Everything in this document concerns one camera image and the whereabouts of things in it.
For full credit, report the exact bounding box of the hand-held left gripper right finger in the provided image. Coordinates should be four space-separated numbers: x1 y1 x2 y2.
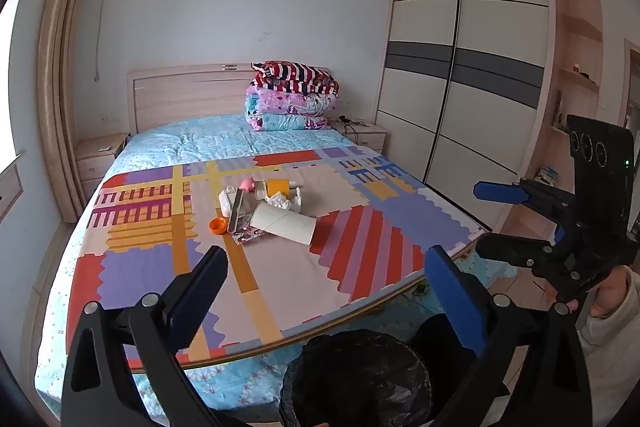
425 245 594 427

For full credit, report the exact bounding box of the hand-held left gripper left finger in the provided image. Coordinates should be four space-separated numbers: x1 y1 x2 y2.
60 245 251 427

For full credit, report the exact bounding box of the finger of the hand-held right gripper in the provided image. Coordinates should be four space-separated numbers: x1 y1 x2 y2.
476 231 554 268
473 179 577 228

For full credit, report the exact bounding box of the silver red blister pack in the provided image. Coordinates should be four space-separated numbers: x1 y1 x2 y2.
227 191 266 245

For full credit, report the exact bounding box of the black bag-lined trash bin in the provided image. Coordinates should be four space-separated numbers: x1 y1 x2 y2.
279 328 435 427

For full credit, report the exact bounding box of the yellow plastic bottle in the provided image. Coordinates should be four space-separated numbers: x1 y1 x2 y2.
265 178 306 195

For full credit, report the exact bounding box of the person's right forearm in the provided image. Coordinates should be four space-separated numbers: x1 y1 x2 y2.
575 269 640 427

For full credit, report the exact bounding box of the person's right hand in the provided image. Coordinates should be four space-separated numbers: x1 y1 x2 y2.
586 266 635 320

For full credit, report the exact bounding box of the colourful patchwork mat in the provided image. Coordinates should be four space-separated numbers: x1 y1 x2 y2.
70 146 491 370

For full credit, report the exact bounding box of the small white bottle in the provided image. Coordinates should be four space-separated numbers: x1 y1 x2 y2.
218 187 240 216

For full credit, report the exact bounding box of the wooden door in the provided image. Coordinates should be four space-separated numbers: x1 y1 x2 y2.
617 38 640 142

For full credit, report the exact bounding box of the cardboard tube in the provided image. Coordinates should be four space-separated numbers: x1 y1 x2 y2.
248 202 318 247

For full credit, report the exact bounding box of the wooden nightstand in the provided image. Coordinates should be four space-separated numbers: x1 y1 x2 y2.
75 133 131 198
330 117 390 156

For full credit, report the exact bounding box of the white sliding-door wardrobe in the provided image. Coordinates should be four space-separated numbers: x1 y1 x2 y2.
375 0 558 228

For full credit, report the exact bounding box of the wooden shelf unit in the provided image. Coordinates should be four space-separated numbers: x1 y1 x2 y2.
495 0 606 238

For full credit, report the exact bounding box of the blue floral bedsheet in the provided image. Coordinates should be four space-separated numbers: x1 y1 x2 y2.
34 113 521 415

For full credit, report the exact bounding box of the blue pink folded blanket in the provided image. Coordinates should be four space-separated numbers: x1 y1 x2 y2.
247 112 331 132

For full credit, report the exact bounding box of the wooden bed headboard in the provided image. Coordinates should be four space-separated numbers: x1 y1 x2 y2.
126 64 333 138

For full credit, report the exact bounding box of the wooden window sill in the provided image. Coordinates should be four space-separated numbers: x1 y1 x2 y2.
0 152 26 223

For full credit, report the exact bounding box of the striped folded blanket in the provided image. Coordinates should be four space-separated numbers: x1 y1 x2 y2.
250 61 341 98

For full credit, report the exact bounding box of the black cable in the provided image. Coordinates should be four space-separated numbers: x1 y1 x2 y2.
337 114 368 142

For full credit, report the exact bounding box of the air conditioner cable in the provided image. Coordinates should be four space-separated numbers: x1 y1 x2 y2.
90 0 121 84

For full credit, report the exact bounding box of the wooden window frame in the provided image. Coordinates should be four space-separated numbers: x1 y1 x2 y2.
36 0 108 224

